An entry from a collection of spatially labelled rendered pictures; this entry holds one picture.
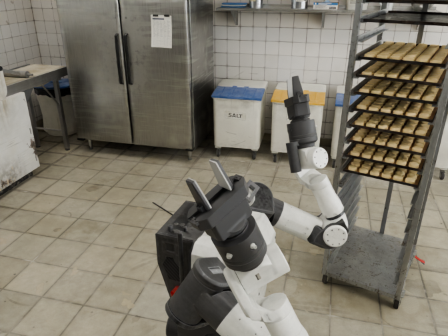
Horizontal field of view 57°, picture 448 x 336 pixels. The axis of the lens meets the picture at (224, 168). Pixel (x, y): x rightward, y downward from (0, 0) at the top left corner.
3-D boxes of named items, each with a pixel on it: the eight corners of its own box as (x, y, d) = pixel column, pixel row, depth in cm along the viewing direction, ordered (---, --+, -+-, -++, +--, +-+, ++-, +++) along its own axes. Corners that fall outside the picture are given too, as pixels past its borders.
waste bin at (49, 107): (93, 126, 565) (86, 78, 537) (71, 139, 518) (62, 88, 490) (58, 123, 577) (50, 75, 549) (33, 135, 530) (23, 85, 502)
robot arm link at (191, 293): (204, 345, 94) (162, 303, 98) (219, 330, 102) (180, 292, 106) (232, 308, 91) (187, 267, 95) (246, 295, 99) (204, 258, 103)
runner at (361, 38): (362, 42, 203) (363, 36, 202) (357, 42, 204) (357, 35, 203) (389, 29, 253) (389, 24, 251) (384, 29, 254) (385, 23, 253)
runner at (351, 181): (340, 201, 241) (341, 197, 240) (335, 200, 243) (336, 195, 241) (367, 163, 291) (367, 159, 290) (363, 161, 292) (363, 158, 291)
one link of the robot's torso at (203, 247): (150, 335, 121) (140, 233, 105) (197, 265, 149) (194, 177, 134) (247, 365, 111) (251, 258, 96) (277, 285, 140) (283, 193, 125)
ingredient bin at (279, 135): (267, 163, 452) (271, 95, 420) (275, 143, 508) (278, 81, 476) (317, 169, 441) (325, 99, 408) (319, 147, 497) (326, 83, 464)
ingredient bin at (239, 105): (211, 158, 466) (210, 91, 433) (223, 138, 522) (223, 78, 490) (259, 162, 456) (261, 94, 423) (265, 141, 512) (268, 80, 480)
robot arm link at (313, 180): (316, 144, 129) (333, 180, 132) (297, 146, 137) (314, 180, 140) (303, 155, 126) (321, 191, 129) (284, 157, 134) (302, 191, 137)
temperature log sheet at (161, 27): (173, 48, 401) (171, 15, 388) (172, 48, 399) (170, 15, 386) (152, 47, 406) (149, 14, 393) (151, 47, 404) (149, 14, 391)
